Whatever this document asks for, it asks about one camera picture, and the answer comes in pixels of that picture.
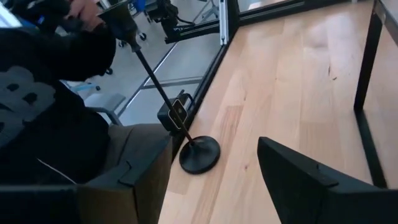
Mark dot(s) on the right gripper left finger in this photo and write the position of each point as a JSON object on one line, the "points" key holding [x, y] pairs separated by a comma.
{"points": [[109, 202]]}

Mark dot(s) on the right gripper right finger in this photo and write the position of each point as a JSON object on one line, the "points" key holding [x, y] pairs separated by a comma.
{"points": [[311, 199]]}

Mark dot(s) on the person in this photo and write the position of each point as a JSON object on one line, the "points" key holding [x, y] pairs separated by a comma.
{"points": [[46, 140]]}

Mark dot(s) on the grey chair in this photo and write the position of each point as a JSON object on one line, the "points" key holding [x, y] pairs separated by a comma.
{"points": [[105, 101]]}

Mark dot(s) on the grey metal floor bar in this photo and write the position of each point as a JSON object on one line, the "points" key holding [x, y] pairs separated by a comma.
{"points": [[174, 83]]}

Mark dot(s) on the person's hand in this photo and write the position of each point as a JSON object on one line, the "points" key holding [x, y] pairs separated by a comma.
{"points": [[85, 14]]}

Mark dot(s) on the black equipment stand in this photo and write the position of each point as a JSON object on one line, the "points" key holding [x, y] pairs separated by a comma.
{"points": [[164, 12]]}

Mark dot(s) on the black table-level camera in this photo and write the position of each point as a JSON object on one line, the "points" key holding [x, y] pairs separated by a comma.
{"points": [[166, 116]]}

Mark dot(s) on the wooden shelf black metal frame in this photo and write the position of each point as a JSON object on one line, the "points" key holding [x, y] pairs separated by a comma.
{"points": [[361, 93]]}

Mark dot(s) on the white aluminium post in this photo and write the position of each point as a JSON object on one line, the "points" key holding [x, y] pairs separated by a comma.
{"points": [[222, 21]]}

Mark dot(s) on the black aluminium table frame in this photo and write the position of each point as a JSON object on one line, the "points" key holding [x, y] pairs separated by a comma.
{"points": [[232, 15]]}

